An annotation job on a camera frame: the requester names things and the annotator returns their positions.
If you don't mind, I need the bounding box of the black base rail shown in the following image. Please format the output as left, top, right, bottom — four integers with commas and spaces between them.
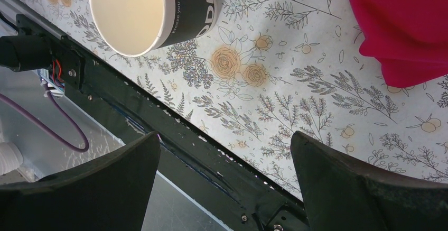
16, 14, 309, 230

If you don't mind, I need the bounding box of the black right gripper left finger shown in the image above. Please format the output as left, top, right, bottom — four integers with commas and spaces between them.
1, 132, 161, 230

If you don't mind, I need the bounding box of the floral table mat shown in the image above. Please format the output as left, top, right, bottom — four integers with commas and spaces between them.
19, 0, 447, 197

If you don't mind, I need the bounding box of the black paper coffee cup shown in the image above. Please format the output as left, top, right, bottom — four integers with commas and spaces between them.
89, 0, 220, 57

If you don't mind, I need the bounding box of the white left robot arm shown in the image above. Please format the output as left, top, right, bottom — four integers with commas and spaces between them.
1, 35, 52, 72

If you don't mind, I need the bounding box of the red cloth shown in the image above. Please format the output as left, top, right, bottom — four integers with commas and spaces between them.
349, 0, 447, 88

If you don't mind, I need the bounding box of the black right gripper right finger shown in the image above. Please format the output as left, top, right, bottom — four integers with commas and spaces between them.
290, 132, 447, 230

